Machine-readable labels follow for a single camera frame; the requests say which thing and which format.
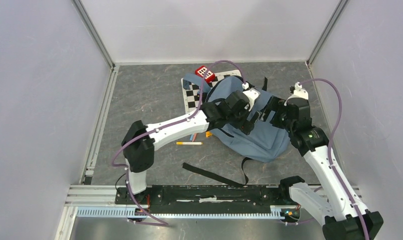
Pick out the green yellow small block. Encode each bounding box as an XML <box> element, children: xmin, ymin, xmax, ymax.
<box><xmin>205</xmin><ymin>131</ymin><xmax>212</xmax><ymax>138</ymax></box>

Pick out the white slotted cable duct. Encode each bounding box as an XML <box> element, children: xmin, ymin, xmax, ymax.
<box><xmin>76</xmin><ymin>206</ymin><xmax>284</xmax><ymax>220</ymax></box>

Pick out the black white checkerboard mat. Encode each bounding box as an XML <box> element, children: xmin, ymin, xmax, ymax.
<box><xmin>182</xmin><ymin>69</ymin><xmax>241</xmax><ymax>114</ymax></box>

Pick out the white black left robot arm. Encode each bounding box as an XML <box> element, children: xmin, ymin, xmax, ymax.
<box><xmin>121</xmin><ymin>88</ymin><xmax>261</xmax><ymax>204</ymax></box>

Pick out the yellow pencil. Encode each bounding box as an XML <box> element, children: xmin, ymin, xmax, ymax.
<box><xmin>176</xmin><ymin>141</ymin><xmax>203</xmax><ymax>146</ymax></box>

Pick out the red calculator toy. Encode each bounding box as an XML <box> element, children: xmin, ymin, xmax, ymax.
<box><xmin>194</xmin><ymin>65</ymin><xmax>216</xmax><ymax>83</ymax></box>

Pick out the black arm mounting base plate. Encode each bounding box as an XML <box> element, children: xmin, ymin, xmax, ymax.
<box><xmin>134</xmin><ymin>185</ymin><xmax>301</xmax><ymax>215</ymax></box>

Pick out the blue student backpack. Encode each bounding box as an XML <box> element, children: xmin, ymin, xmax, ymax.
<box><xmin>201</xmin><ymin>75</ymin><xmax>290</xmax><ymax>163</ymax></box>

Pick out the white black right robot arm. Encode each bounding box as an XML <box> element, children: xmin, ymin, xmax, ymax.
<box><xmin>265</xmin><ymin>97</ymin><xmax>384</xmax><ymax>240</ymax></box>

